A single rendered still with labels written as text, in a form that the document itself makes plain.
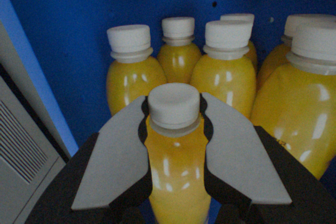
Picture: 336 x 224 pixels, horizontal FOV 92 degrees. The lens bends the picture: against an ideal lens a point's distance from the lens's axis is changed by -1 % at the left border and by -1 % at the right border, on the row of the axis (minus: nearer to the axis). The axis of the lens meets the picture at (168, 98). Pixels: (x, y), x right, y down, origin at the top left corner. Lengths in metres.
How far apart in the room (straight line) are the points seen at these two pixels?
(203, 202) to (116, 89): 0.13
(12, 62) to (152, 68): 1.65
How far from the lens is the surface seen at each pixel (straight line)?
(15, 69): 1.79
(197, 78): 0.16
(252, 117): 0.17
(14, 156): 1.74
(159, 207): 0.18
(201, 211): 0.19
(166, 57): 0.20
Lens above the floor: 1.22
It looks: 59 degrees down
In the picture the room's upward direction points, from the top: 180 degrees counter-clockwise
